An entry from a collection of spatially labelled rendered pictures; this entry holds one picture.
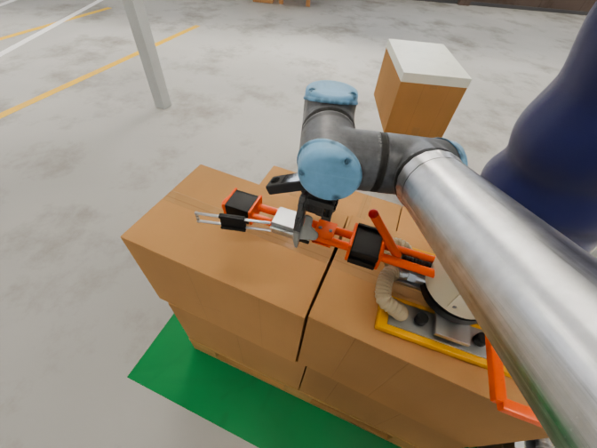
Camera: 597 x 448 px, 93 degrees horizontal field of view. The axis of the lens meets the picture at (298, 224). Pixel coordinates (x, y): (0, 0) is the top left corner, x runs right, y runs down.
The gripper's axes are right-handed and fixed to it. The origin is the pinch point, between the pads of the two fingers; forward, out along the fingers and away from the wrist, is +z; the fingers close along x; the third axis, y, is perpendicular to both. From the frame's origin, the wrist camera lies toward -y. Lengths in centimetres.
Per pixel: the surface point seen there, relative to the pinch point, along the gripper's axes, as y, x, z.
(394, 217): 32, 70, 53
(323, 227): 5.3, 1.1, -1.0
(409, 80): 18, 140, 10
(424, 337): 36.8, -12.3, 11.1
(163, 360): -59, -27, 107
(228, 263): -17.7, -10.8, 13.2
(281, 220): -5.8, -1.2, -1.1
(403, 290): 31.1, 0.3, 13.3
